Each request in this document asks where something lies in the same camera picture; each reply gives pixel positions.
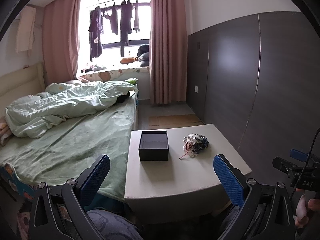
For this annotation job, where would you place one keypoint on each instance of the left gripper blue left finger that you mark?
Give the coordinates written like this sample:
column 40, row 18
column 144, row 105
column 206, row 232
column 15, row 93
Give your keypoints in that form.
column 91, row 179

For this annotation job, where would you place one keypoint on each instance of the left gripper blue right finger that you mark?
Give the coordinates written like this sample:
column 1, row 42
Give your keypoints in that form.
column 232, row 180

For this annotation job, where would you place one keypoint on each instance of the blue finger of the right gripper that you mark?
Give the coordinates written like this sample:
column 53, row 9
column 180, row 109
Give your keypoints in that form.
column 284, row 166
column 298, row 155

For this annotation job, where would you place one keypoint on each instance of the black open jewelry box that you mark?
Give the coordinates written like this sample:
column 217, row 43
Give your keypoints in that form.
column 154, row 146

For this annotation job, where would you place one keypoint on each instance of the person's right hand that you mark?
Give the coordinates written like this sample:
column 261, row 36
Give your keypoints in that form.
column 303, row 207

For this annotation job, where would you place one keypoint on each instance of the bed with green sheet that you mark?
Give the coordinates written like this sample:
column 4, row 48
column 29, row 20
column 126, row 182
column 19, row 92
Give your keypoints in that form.
column 64, row 151

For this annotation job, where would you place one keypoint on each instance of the white low table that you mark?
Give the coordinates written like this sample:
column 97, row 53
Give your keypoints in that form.
column 180, row 184

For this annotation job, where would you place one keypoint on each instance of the light green duvet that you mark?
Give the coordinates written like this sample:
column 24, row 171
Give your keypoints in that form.
column 32, row 116

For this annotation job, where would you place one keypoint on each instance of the flattened cardboard on floor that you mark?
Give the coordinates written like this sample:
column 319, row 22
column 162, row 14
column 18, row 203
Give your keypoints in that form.
column 174, row 121

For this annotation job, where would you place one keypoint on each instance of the green tissue pack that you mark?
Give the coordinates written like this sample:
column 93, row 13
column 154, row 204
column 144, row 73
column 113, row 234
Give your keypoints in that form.
column 132, row 81

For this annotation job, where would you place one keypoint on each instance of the beige headboard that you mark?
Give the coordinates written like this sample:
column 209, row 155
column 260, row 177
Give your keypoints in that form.
column 23, row 82

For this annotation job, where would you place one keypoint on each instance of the orange plush toy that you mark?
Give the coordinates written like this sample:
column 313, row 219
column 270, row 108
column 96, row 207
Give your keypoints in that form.
column 127, row 60

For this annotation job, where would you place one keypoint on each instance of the dark pillow on sill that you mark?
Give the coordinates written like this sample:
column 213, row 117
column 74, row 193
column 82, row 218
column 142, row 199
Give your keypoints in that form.
column 143, row 55

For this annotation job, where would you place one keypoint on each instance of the dark hanging shirt left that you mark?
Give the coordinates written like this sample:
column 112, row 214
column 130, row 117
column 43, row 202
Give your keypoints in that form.
column 95, row 30

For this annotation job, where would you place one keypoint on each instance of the dark hanging shirt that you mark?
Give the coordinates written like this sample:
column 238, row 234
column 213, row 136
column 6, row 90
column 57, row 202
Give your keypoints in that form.
column 95, row 30
column 125, row 21

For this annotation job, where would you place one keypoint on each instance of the pink curtain right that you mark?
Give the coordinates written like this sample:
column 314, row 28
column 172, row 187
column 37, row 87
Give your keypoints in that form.
column 168, row 52

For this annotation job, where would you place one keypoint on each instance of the pink curtain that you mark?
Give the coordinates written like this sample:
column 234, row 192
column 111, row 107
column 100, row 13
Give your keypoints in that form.
column 60, row 40
column 168, row 52

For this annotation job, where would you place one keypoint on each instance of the hanging dark narrow garment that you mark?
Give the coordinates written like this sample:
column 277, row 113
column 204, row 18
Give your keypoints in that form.
column 136, row 20

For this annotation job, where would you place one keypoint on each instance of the white air conditioner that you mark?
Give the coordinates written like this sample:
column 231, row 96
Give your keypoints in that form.
column 25, row 32

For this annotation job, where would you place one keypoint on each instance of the hanging dark tank top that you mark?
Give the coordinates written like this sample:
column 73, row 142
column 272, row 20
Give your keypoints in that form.
column 113, row 18

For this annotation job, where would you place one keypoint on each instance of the pink curtain left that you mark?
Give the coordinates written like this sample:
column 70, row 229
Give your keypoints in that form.
column 60, row 40

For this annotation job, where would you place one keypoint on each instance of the dark hanging shirt middle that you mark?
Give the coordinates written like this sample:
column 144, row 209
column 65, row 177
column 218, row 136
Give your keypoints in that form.
column 125, row 21

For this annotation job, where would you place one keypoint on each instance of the red string jewelry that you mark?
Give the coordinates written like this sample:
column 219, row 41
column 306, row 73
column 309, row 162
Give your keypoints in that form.
column 189, row 149

